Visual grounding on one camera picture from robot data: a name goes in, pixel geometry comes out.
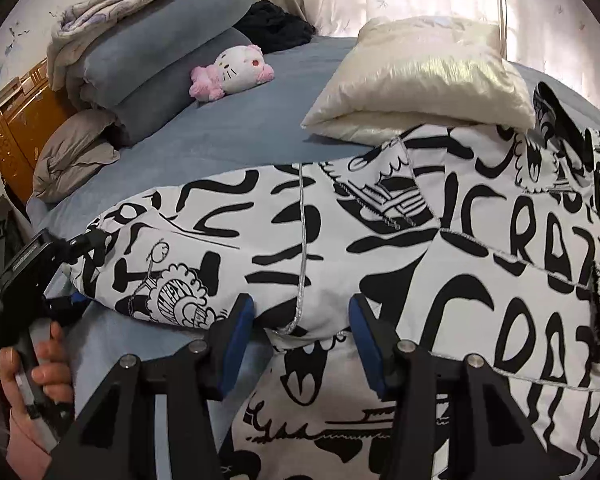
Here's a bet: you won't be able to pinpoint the orange wooden headboard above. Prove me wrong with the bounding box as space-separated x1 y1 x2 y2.
0 60 76 203

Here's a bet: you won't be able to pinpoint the person's left hand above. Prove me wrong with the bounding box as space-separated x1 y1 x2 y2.
0 322 74 479

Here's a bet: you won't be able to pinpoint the black garment by window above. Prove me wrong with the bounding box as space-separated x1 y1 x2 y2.
234 0 316 54

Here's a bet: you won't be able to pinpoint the pink white kitty plush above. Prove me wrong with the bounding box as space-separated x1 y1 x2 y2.
188 44 275 103

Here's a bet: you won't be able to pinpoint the black white graffiti print jacket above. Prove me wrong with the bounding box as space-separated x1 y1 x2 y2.
66 81 600 480

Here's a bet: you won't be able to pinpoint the beige grey bedding pile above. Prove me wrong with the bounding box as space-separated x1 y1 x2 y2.
32 110 120 204

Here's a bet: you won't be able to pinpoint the folded cream puffer jacket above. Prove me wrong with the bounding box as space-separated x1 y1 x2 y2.
301 16 535 146

